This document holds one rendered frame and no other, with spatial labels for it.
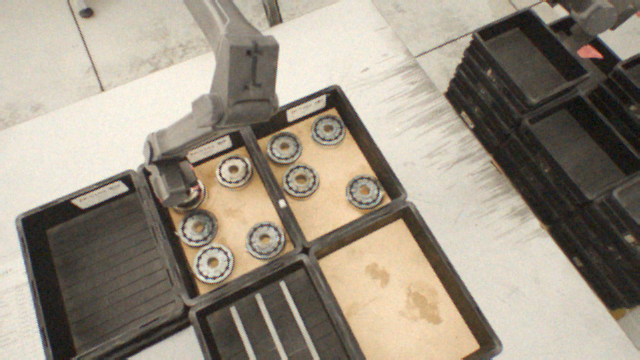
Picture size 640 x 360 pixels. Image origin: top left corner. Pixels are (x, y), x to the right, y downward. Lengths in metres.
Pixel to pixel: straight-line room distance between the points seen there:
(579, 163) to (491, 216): 0.71
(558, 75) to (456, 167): 0.80
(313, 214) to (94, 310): 0.60
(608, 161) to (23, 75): 2.93
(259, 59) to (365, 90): 0.95
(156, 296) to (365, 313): 0.53
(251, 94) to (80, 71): 2.21
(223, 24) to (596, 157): 1.73
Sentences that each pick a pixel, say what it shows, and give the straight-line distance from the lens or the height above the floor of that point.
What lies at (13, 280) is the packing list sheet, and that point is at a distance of 1.51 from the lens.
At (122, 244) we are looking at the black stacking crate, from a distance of 1.25.
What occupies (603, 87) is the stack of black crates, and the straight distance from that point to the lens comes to 2.13.
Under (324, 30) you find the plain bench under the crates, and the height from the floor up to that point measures 0.70.
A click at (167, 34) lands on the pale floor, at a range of 2.75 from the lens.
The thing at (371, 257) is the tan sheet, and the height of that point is 0.83.
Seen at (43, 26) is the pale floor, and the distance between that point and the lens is 3.08.
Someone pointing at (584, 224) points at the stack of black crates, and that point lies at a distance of 1.92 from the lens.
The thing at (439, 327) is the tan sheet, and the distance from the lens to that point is 1.14.
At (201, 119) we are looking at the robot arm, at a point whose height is 1.41.
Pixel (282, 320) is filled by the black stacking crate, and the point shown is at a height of 0.83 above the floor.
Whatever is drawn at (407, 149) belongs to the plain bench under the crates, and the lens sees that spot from 1.41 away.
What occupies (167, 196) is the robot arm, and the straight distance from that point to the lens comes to 0.97.
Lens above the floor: 1.92
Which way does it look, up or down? 66 degrees down
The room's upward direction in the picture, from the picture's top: 2 degrees clockwise
